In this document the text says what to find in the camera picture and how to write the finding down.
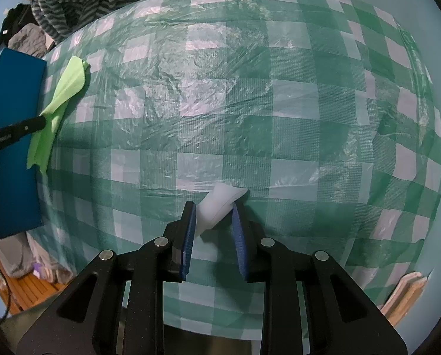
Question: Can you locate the lime green microfiber cloth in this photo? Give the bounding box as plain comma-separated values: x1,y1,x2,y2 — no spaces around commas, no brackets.
27,56,89,175

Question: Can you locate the blue cardboard box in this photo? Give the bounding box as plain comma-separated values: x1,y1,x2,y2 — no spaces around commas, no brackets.
0,48,47,239

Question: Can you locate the green white checkered tablecloth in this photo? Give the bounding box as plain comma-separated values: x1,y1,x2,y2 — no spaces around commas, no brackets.
28,0,441,341

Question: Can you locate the black clothes pile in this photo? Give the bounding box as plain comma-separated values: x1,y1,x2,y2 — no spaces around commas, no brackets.
0,3,37,47

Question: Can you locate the small white soft object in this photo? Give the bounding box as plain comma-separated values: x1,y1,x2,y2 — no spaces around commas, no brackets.
195,183,248,236

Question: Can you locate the grey puffer jacket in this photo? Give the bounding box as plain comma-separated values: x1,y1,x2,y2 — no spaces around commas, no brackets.
7,23,55,59

